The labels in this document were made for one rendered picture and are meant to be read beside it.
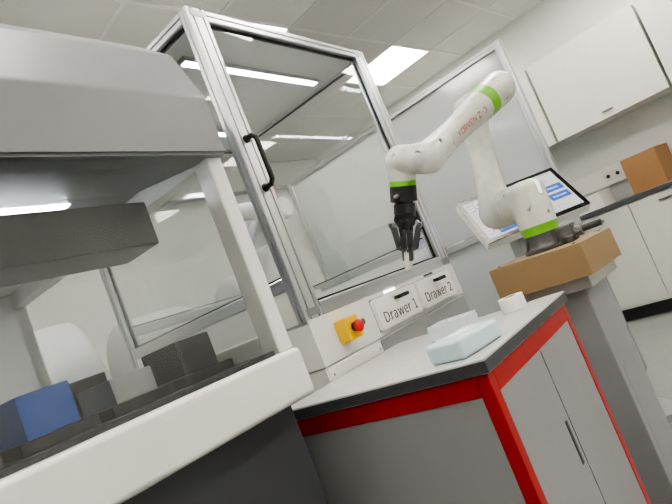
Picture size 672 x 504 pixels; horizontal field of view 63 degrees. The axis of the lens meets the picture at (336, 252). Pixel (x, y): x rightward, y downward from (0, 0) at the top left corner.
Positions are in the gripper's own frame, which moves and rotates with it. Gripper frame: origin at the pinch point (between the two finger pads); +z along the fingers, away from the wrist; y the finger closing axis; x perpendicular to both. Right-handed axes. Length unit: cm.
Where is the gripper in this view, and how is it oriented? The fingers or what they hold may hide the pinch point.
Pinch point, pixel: (408, 261)
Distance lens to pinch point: 193.0
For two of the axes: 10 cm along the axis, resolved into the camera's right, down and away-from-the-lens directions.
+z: 0.9, 9.9, 1.2
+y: 8.1, 0.0, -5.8
